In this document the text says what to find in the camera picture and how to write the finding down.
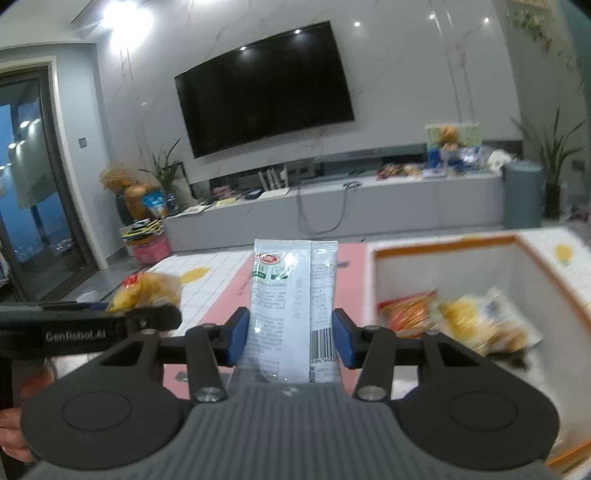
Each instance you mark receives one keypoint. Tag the white router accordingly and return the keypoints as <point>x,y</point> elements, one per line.
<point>274,189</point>

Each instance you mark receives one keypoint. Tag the potted long-leaf plant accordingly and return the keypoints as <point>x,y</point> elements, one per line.
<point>551,198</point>

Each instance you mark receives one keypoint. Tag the assorted snack pile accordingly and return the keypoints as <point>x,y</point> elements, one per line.
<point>399,170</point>

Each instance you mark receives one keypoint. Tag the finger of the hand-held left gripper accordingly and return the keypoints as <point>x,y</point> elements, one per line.
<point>55,311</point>
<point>157,318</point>

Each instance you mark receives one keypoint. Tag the hanging vine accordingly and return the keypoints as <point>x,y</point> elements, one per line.
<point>540,23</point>

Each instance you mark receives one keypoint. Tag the pink bucket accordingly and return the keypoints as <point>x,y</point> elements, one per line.
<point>150,251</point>

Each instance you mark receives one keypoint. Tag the glass sliding door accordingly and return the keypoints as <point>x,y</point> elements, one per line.
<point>27,184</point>

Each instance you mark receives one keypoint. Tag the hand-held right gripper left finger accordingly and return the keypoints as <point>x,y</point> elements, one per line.
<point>239,339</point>

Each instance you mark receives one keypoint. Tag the yellow snack packet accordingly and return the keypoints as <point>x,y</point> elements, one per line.
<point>143,290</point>

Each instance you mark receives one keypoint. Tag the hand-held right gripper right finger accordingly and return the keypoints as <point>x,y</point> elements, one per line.
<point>344,341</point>

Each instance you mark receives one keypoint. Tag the blue snack bag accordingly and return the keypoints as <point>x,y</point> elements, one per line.
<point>154,205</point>

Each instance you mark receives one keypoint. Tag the golden vase with dried flowers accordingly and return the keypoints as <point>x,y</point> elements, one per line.
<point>136,198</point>

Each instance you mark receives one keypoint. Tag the bread packet with blue label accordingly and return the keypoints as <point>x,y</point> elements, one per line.
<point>475,318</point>

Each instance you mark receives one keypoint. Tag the black wall television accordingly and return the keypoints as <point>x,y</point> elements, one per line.
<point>263,92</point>

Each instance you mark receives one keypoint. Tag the pink table mat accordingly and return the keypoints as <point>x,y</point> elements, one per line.
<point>353,286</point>

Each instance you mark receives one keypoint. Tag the grey round bin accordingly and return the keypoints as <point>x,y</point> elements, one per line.
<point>521,194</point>

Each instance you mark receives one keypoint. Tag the grey television console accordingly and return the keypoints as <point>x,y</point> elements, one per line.
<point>392,203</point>

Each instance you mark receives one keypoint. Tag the green grass plant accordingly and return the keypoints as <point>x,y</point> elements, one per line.
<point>166,175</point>

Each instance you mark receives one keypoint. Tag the person's left hand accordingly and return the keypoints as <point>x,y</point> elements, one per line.
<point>32,383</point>

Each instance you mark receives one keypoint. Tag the teddy bear gift box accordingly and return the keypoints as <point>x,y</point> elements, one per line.
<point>450,136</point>

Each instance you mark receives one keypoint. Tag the blue white packets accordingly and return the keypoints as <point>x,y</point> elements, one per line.
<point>461,161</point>

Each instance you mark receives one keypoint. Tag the red stick snack packet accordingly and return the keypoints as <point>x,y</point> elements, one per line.
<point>411,314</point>

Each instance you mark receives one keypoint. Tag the orange white cardboard box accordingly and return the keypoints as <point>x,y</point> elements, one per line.
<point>415,277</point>

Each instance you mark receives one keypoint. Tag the white snack packet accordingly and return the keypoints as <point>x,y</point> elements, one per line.
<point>286,314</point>

